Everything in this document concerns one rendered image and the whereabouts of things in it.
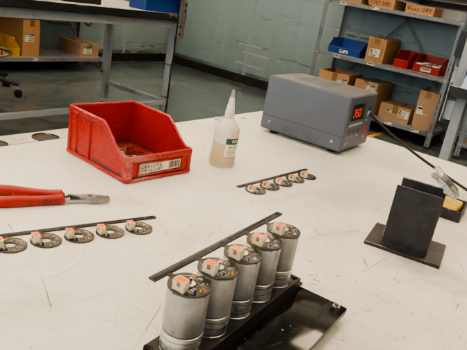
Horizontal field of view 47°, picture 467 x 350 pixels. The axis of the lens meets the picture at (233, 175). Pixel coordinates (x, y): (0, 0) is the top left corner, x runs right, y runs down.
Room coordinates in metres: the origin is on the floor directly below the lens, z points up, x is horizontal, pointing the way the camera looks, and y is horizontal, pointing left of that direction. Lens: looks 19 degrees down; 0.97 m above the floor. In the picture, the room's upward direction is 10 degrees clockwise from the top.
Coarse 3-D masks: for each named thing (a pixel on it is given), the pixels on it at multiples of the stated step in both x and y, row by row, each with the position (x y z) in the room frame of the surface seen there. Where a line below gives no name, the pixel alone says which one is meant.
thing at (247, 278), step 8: (224, 256) 0.31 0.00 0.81; (240, 264) 0.30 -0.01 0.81; (256, 264) 0.30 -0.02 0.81; (240, 272) 0.30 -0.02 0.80; (248, 272) 0.30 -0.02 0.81; (256, 272) 0.31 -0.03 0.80; (240, 280) 0.30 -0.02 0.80; (248, 280) 0.30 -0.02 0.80; (240, 288) 0.30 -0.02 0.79; (248, 288) 0.30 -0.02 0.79; (240, 296) 0.30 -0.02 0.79; (248, 296) 0.30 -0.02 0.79; (232, 304) 0.30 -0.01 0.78; (240, 304) 0.30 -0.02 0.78; (248, 304) 0.30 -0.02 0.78; (232, 312) 0.30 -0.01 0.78; (240, 312) 0.30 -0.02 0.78; (248, 312) 0.30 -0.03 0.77
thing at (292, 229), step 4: (268, 224) 0.36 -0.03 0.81; (288, 224) 0.37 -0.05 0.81; (268, 228) 0.36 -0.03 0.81; (288, 228) 0.36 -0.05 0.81; (292, 228) 0.36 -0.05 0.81; (296, 228) 0.36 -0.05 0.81; (272, 232) 0.35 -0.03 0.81; (288, 232) 0.35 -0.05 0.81; (292, 232) 0.36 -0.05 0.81; (296, 232) 0.36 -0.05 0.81; (300, 232) 0.36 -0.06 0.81; (280, 236) 0.35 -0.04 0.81; (284, 236) 0.35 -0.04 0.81; (288, 236) 0.35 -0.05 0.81; (292, 236) 0.35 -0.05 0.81; (296, 236) 0.35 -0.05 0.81
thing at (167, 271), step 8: (272, 216) 0.38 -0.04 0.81; (256, 224) 0.36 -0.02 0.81; (240, 232) 0.34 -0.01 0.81; (248, 232) 0.34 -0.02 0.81; (224, 240) 0.32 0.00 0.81; (232, 240) 0.33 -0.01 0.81; (208, 248) 0.31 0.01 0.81; (216, 248) 0.31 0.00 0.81; (192, 256) 0.29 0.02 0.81; (200, 256) 0.30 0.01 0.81; (176, 264) 0.28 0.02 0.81; (184, 264) 0.28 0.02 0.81; (160, 272) 0.27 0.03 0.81; (168, 272) 0.27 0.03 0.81; (152, 280) 0.26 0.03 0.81
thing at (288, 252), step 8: (272, 224) 0.36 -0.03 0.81; (288, 240) 0.35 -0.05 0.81; (296, 240) 0.35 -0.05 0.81; (288, 248) 0.35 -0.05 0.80; (296, 248) 0.36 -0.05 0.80; (280, 256) 0.35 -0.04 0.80; (288, 256) 0.35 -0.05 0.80; (280, 264) 0.35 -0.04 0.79; (288, 264) 0.35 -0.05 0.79; (280, 272) 0.35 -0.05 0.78; (288, 272) 0.35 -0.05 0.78; (280, 280) 0.35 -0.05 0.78; (288, 280) 0.35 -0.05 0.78
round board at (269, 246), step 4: (248, 236) 0.34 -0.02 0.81; (252, 236) 0.33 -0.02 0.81; (268, 236) 0.34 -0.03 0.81; (272, 236) 0.34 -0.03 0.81; (248, 240) 0.33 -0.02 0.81; (272, 240) 0.34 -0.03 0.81; (276, 240) 0.34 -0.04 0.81; (280, 240) 0.34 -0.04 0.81; (252, 244) 0.33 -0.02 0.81; (268, 244) 0.33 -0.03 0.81; (272, 244) 0.33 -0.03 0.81; (280, 244) 0.33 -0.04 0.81; (256, 248) 0.32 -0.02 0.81; (260, 248) 0.32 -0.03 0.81; (264, 248) 0.32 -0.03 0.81; (268, 248) 0.32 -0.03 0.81; (272, 248) 0.33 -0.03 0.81; (276, 248) 0.33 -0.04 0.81; (280, 248) 0.33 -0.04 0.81
